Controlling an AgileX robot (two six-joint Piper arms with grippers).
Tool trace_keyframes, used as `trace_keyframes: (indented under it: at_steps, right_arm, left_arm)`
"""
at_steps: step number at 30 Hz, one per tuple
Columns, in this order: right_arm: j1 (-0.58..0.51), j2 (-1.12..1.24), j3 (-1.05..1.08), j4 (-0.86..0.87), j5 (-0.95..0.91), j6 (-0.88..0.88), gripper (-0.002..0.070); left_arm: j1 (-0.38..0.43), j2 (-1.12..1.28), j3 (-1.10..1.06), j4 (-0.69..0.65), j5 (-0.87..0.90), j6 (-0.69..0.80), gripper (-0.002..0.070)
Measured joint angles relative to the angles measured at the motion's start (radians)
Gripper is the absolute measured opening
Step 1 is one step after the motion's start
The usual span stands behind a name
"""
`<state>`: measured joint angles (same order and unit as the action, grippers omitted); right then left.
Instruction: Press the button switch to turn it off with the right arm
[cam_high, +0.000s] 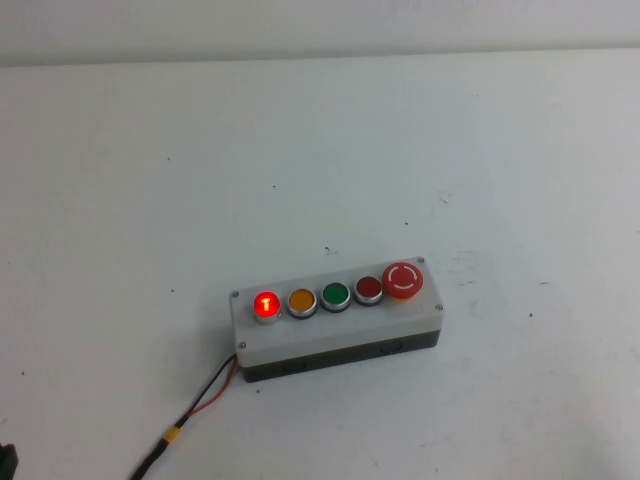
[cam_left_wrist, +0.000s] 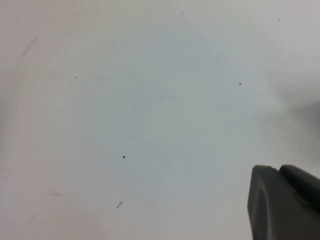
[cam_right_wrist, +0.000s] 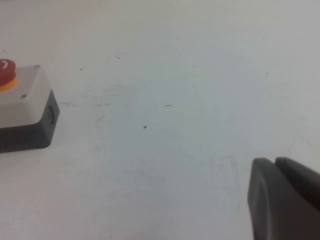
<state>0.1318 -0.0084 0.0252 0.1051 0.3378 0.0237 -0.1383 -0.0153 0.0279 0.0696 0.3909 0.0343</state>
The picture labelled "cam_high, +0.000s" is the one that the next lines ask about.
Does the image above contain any thin black wire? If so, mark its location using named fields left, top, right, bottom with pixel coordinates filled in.
left=175, top=353, right=238, bottom=427

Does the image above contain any white and black button box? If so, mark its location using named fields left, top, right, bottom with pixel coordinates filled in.
left=228, top=256, right=445, bottom=385

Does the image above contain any dark red push button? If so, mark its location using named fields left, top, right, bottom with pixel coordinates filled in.
left=353, top=275, right=385, bottom=307

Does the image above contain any thin red wire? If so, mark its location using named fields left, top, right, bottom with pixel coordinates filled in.
left=186, top=355, right=239, bottom=416

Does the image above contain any green push button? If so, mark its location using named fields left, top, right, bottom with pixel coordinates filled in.
left=320, top=281, right=352, bottom=314

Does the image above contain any yellow push button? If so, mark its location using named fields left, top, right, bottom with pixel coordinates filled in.
left=286, top=288, right=318, bottom=320

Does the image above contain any red emergency stop mushroom button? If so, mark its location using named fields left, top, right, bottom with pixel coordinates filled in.
left=381, top=261, right=426, bottom=303

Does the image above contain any red illuminated push button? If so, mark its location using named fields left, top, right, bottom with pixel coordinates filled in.
left=252, top=290, right=284, bottom=325

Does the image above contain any black sheathed power cable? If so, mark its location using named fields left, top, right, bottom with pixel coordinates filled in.
left=125, top=440, right=169, bottom=480

